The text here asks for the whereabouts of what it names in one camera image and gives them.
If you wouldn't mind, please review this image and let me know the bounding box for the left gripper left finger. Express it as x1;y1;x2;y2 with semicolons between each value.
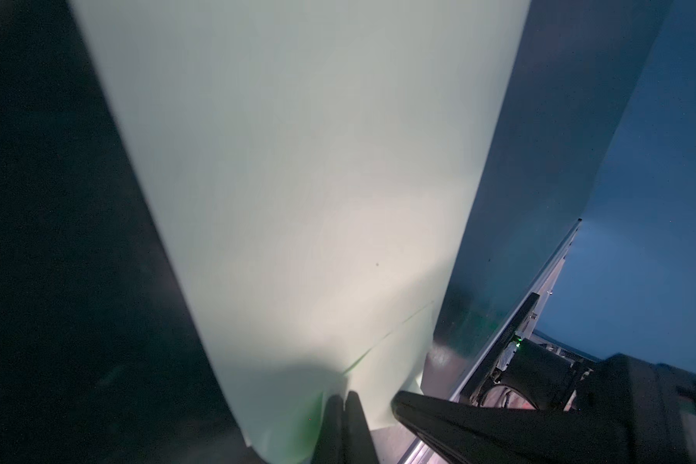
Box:
310;396;345;464

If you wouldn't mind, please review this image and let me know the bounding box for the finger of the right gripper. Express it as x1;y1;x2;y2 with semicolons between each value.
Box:
391;392;631;463

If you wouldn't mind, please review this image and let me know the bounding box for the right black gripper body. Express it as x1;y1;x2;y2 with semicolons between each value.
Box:
575;354;696;463

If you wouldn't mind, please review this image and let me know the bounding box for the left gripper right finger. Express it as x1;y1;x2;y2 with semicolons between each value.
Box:
343;391;380;464

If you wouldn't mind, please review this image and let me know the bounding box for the light green paper sheet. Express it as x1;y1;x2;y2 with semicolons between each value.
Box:
71;1;530;463

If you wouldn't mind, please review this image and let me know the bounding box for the dark green table mat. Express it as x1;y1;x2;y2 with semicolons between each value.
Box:
0;1;669;463

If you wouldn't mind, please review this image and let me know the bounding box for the aluminium front rail bed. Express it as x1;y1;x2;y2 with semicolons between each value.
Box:
396;218;584;464

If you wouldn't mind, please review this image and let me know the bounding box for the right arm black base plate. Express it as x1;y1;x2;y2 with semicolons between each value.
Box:
458;292;541;404

